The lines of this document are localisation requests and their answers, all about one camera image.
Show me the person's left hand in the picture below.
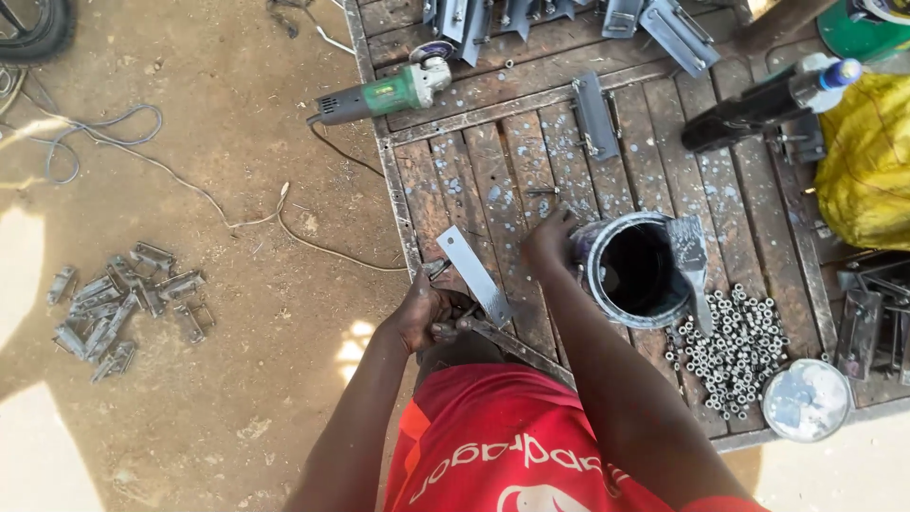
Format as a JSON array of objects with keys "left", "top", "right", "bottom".
[{"left": 387, "top": 270, "right": 491, "bottom": 357}]

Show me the person's right hand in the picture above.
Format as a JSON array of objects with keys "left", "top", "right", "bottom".
[{"left": 521, "top": 202, "right": 588, "bottom": 278}]

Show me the grey painted metal latch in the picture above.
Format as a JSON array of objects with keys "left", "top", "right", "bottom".
[{"left": 423, "top": 225, "right": 516, "bottom": 337}]

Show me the paint can with dark paint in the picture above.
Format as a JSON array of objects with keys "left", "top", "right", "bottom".
[{"left": 571, "top": 211, "right": 701, "bottom": 330}]

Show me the grey stained paintbrush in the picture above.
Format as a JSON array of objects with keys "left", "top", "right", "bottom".
[{"left": 666, "top": 215, "right": 715, "bottom": 337}]

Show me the red printed shirt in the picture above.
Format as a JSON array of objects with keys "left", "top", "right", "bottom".
[{"left": 384, "top": 363, "right": 769, "bottom": 512}]

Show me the pile of steel nuts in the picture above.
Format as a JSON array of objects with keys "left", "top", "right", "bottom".
[{"left": 664, "top": 283, "right": 792, "bottom": 422}]

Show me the green grey angle grinder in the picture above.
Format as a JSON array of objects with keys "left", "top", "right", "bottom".
[{"left": 306, "top": 40, "right": 456, "bottom": 128}]

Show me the clear bottle with blue cap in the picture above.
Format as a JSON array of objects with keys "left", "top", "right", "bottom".
[{"left": 789, "top": 53, "right": 863, "bottom": 115}]

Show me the round paint can lid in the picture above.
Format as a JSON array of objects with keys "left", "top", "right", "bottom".
[{"left": 761, "top": 358, "right": 853, "bottom": 443}]

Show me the yellow plastic bag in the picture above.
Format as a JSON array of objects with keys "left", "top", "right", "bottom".
[{"left": 814, "top": 71, "right": 910, "bottom": 251}]

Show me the heap of unpainted metal brackets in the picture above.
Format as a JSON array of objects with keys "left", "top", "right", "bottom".
[{"left": 825, "top": 249, "right": 910, "bottom": 388}]

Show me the heap of grey metal latches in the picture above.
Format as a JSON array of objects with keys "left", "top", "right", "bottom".
[{"left": 46, "top": 242, "right": 216, "bottom": 385}]

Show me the green round container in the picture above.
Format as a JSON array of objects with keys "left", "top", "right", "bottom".
[{"left": 816, "top": 0, "right": 910, "bottom": 64}]

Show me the black rubber tyre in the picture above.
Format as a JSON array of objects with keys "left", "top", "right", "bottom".
[{"left": 0, "top": 0, "right": 76, "bottom": 66}]

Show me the grey metal bracket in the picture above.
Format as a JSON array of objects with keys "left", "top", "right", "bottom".
[
  {"left": 601, "top": 0, "right": 646, "bottom": 40},
  {"left": 423, "top": 0, "right": 495, "bottom": 67},
  {"left": 496, "top": 0, "right": 592, "bottom": 41},
  {"left": 571, "top": 70, "right": 623, "bottom": 162},
  {"left": 637, "top": 0, "right": 722, "bottom": 78}
]

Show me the black grinder power cable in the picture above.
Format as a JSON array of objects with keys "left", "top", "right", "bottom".
[{"left": 307, "top": 122, "right": 386, "bottom": 179}]

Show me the dark metal bracket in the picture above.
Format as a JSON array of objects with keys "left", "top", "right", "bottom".
[{"left": 766, "top": 114, "right": 829, "bottom": 166}]

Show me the brown wooden post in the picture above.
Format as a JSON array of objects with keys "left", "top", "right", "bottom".
[{"left": 732, "top": 0, "right": 841, "bottom": 54}]

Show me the white cable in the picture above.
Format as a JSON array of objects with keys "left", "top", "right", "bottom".
[{"left": 0, "top": 107, "right": 410, "bottom": 273}]

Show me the blue grey cable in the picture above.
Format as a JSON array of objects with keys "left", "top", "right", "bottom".
[{"left": 43, "top": 104, "right": 164, "bottom": 186}]

